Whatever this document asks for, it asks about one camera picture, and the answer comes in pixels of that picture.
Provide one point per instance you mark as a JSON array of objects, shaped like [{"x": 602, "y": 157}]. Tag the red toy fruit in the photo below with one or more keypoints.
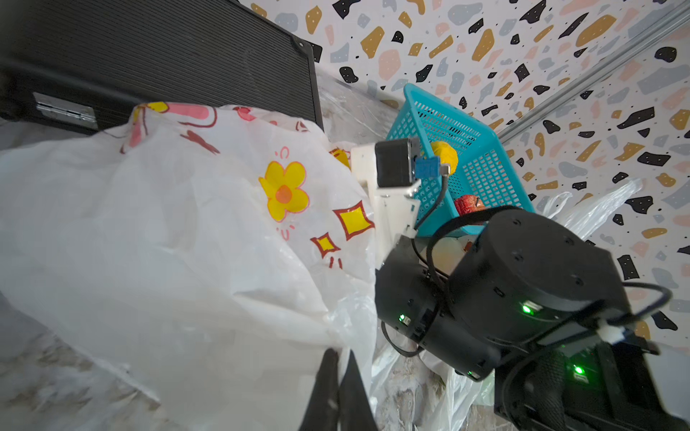
[{"x": 468, "y": 204}]

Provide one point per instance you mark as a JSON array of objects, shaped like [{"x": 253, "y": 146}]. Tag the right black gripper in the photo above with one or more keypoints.
[{"x": 408, "y": 302}]

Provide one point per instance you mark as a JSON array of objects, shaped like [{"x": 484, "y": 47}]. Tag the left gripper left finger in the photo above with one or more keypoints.
[{"x": 322, "y": 412}]

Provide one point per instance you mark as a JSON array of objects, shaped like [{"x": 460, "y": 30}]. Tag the black hard case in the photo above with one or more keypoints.
[{"x": 85, "y": 65}]

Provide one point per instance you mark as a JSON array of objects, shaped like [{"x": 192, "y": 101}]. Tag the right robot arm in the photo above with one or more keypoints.
[{"x": 546, "y": 315}]

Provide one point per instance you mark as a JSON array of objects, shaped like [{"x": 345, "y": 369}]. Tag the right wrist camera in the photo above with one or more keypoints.
[{"x": 392, "y": 173}]

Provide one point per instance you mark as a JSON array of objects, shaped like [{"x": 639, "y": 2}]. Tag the yellow toy fruit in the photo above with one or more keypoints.
[{"x": 447, "y": 155}]

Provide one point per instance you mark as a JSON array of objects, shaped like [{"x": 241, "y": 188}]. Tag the white plastic bag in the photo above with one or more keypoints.
[
  {"x": 422, "y": 393},
  {"x": 215, "y": 254},
  {"x": 586, "y": 217}
]

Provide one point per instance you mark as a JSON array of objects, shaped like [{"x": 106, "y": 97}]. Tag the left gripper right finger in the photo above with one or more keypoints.
[{"x": 355, "y": 413}]

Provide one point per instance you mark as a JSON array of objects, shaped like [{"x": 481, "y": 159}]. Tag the teal plastic basket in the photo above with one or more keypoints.
[{"x": 484, "y": 169}]

